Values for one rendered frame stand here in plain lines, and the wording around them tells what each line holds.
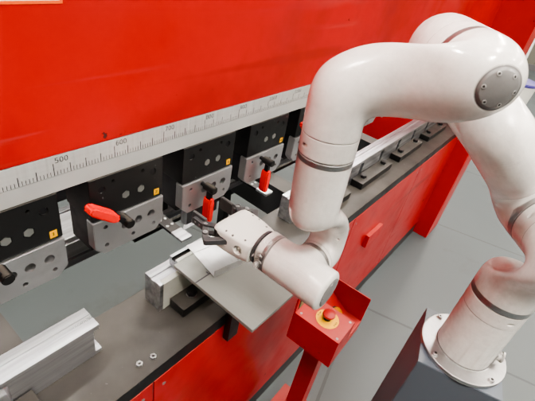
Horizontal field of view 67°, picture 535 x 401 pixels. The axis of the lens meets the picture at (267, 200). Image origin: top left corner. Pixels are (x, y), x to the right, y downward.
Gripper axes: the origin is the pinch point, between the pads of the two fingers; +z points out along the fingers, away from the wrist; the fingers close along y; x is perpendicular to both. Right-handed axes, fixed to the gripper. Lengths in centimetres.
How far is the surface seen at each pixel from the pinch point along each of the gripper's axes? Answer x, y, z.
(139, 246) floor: -119, 57, 106
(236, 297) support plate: -18.5, -0.6, -11.3
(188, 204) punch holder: 1.3, -3.7, 3.5
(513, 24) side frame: 31, 220, -7
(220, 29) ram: 37.3, 1.7, 4.0
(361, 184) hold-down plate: -28, 90, 0
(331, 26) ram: 36, 40, 4
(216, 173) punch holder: 6.6, 4.4, 3.5
